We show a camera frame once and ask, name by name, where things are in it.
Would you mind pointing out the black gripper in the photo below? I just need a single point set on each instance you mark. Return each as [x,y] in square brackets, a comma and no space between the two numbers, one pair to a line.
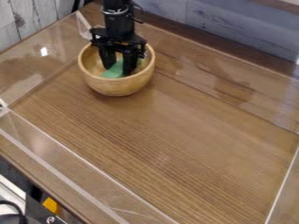
[108,45]

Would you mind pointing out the green rectangular block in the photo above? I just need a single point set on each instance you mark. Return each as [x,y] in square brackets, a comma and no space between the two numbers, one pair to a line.
[116,72]

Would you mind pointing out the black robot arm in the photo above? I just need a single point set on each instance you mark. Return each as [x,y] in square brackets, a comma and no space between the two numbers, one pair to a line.
[118,37]

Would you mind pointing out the brown wooden bowl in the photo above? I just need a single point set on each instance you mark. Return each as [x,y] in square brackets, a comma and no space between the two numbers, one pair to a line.
[115,86]

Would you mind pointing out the black device with yellow label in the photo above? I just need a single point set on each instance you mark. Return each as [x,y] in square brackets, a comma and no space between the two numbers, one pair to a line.
[47,212]

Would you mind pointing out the clear acrylic corner bracket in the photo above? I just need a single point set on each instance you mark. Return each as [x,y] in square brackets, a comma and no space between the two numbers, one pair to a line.
[84,26]

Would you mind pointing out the clear acrylic tray wall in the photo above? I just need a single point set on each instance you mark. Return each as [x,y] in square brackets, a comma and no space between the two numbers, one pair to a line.
[84,190]

